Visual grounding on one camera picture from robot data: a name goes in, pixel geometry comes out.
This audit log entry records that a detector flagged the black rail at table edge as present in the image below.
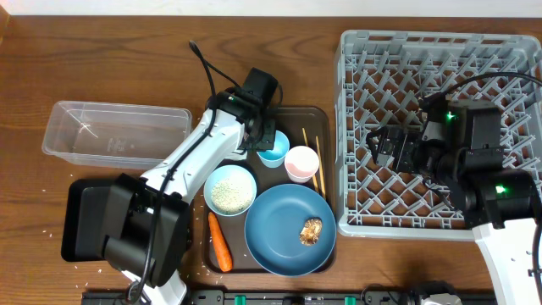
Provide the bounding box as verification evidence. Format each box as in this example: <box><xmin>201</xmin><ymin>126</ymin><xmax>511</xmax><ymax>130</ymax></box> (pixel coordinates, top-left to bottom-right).
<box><xmin>80</xmin><ymin>290</ymin><xmax>497</xmax><ymax>305</ymax></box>

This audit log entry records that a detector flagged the grey dishwasher rack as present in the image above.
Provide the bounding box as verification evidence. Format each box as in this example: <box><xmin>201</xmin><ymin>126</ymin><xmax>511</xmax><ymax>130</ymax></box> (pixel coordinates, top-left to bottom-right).
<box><xmin>335</xmin><ymin>30</ymin><xmax>541</xmax><ymax>241</ymax></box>

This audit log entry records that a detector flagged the blue plate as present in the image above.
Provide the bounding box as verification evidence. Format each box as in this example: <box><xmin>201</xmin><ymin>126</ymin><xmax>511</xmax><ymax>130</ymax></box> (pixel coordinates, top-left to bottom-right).
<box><xmin>244</xmin><ymin>184</ymin><xmax>336</xmax><ymax>277</ymax></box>

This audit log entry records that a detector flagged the wooden chopstick right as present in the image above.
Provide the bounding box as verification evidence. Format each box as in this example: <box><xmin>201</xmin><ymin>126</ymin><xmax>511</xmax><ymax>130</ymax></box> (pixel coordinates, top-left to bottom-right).
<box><xmin>315</xmin><ymin>136</ymin><xmax>327</xmax><ymax>202</ymax></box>

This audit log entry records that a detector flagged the clear plastic bin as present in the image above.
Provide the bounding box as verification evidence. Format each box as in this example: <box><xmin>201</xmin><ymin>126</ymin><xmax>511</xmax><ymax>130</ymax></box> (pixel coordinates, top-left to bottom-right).
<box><xmin>41</xmin><ymin>101</ymin><xmax>191</xmax><ymax>169</ymax></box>

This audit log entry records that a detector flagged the brown serving tray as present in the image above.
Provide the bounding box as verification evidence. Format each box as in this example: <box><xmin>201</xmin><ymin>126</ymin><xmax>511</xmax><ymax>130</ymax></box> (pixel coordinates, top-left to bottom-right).
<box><xmin>218</xmin><ymin>107</ymin><xmax>335</xmax><ymax>274</ymax></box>

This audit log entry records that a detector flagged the orange carrot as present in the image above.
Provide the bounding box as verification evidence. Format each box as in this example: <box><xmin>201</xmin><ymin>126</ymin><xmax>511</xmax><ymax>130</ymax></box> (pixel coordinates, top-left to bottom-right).
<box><xmin>207</xmin><ymin>212</ymin><xmax>233</xmax><ymax>273</ymax></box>

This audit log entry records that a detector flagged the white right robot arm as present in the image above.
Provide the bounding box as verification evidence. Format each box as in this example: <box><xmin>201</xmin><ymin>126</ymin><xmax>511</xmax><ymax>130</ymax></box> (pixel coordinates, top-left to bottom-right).
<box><xmin>367</xmin><ymin>123</ymin><xmax>541</xmax><ymax>304</ymax></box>

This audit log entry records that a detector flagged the wooden chopstick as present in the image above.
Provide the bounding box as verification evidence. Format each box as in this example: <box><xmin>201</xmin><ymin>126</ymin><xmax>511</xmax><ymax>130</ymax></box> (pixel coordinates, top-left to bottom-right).
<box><xmin>301</xmin><ymin>127</ymin><xmax>319</xmax><ymax>193</ymax></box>
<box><xmin>315</xmin><ymin>136</ymin><xmax>327</xmax><ymax>202</ymax></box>

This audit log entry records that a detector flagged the pink cup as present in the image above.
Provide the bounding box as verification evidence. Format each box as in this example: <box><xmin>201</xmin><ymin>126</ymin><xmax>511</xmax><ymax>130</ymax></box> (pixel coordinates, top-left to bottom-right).
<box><xmin>284</xmin><ymin>146</ymin><xmax>319</xmax><ymax>183</ymax></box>

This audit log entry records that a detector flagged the wooden chopstick left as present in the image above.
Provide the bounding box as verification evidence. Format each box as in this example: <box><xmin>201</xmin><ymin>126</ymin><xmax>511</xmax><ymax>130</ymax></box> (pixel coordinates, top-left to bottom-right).
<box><xmin>301</xmin><ymin>127</ymin><xmax>319</xmax><ymax>193</ymax></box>

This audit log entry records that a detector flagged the black tray bin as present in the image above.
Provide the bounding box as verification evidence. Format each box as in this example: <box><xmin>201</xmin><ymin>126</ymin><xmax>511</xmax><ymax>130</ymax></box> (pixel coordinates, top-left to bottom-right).
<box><xmin>60</xmin><ymin>176</ymin><xmax>194</xmax><ymax>263</ymax></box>

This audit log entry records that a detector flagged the light blue rice bowl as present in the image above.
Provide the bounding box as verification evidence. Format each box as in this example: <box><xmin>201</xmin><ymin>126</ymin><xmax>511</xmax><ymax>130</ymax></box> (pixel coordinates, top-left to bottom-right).
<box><xmin>203</xmin><ymin>164</ymin><xmax>257</xmax><ymax>217</ymax></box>

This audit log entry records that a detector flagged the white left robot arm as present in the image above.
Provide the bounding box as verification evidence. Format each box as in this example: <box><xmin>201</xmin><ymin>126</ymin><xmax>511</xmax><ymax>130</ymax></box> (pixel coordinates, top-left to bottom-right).
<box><xmin>97</xmin><ymin>87</ymin><xmax>274</xmax><ymax>304</ymax></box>

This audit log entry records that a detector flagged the light blue cup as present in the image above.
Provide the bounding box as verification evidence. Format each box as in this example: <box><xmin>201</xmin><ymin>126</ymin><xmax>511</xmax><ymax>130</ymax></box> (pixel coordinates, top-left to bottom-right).
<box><xmin>257</xmin><ymin>130</ymin><xmax>290</xmax><ymax>169</ymax></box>

